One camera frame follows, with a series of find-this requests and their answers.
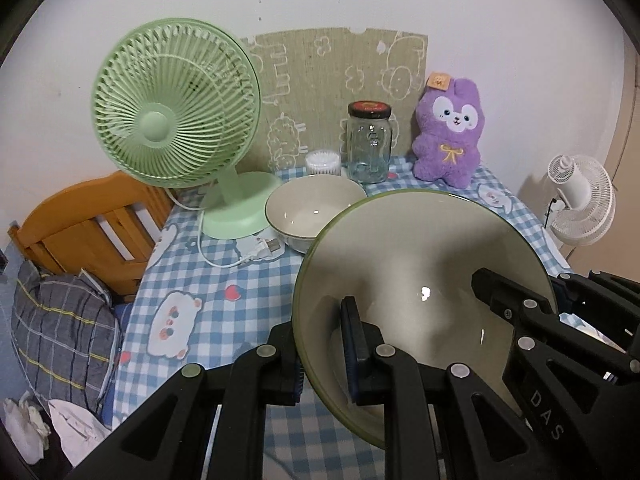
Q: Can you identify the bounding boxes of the floral ceramic bowl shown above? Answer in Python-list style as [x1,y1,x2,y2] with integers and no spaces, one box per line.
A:
[265,174,367,254]
[292,190,553,448]

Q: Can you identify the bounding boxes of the beige door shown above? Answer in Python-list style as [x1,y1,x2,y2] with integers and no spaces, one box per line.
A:
[567,40,640,281]

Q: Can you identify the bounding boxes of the white standing fan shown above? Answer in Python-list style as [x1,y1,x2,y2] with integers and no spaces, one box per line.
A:
[547,155,616,247]

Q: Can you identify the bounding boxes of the blue checkered tablecloth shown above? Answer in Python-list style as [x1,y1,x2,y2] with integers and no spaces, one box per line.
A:
[96,154,572,480]

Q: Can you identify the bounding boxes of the grey plaid pillow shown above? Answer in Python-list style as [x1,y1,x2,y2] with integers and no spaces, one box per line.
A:
[11,260,120,415]

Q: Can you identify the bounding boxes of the purple plush bunny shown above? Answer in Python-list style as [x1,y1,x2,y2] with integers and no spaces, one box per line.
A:
[412,73,485,188]

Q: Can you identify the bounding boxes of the wooden bed headboard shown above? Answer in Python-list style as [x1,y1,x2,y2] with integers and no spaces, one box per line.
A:
[8,171,172,299]

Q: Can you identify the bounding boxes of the glass jar black lid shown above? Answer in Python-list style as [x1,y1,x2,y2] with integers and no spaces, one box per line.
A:
[346,101,393,184]

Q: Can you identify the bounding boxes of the cotton swab container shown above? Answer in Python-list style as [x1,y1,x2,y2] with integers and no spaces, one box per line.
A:
[305,150,343,177]

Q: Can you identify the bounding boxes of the green desk fan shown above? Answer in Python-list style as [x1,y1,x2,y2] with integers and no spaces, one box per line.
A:
[91,18,281,240]

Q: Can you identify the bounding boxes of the white fan cable and plug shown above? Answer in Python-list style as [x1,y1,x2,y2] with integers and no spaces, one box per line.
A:
[162,186,288,269]

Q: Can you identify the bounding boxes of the green patterned wall mat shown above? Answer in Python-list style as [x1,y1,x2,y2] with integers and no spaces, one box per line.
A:
[238,27,428,172]

